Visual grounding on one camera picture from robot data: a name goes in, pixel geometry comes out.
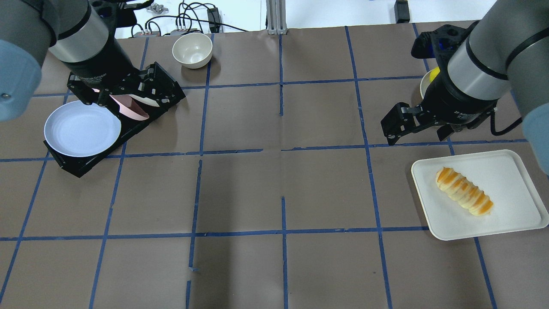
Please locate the white rectangular tray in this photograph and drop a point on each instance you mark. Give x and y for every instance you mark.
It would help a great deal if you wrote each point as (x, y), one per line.
(501, 174)

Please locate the yellow lemon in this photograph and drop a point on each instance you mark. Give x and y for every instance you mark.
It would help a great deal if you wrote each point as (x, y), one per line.
(433, 74)

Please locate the aluminium frame post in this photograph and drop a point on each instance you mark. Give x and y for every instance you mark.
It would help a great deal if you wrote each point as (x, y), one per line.
(276, 17)

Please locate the white shallow dish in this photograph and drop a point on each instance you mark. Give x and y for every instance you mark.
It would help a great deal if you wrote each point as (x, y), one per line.
(424, 83)

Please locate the cream white plate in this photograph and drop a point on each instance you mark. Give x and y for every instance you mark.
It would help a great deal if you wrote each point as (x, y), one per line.
(145, 100)

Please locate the black plate rack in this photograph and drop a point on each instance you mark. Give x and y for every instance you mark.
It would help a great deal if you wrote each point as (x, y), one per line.
(78, 166)

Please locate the cream bowl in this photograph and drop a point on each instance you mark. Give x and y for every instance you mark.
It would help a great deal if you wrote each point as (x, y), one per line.
(193, 50)

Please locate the black power adapter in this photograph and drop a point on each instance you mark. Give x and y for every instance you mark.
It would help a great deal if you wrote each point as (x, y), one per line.
(402, 11)

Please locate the striped bread roll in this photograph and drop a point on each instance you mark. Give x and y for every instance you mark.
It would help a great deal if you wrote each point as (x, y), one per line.
(461, 190)

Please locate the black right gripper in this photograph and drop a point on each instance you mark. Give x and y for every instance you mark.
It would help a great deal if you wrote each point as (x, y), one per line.
(453, 101)

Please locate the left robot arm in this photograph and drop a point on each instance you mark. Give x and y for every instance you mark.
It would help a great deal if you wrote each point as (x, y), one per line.
(75, 33)

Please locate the pink plate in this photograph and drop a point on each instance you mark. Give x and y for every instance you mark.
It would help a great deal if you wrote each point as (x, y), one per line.
(128, 107)

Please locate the blue plate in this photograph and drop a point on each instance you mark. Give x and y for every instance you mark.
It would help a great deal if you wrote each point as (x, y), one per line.
(79, 130)

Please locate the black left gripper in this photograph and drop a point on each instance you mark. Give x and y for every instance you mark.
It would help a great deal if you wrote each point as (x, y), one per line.
(104, 66)

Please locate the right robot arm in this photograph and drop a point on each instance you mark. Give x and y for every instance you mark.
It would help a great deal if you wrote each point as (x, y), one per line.
(497, 68)

